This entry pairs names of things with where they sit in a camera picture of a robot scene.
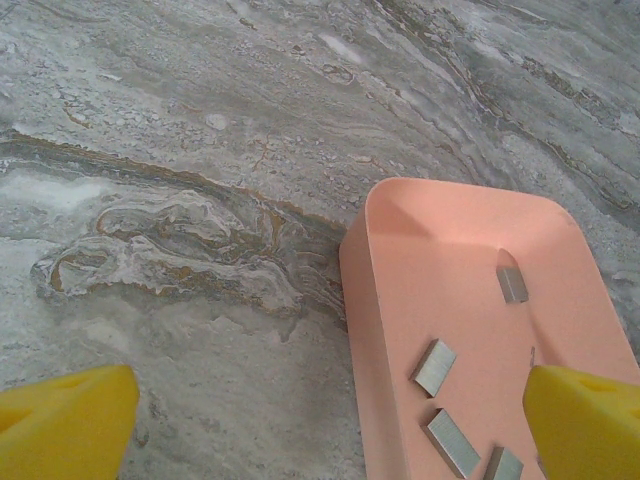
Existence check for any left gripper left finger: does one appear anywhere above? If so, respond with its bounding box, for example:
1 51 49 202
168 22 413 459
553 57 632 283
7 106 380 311
0 364 141 480

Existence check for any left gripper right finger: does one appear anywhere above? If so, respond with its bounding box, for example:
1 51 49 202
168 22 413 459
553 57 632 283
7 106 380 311
522 363 640 480

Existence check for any pink plastic tray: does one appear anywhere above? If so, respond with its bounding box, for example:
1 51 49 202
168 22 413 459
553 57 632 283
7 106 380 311
338 177 640 480

